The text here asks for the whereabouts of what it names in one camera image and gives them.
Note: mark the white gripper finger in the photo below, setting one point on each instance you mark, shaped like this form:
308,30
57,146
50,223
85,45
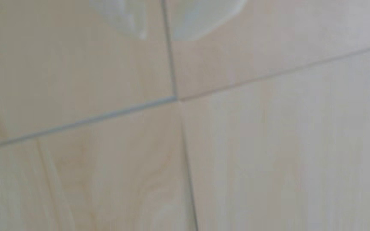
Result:
124,14
197,16

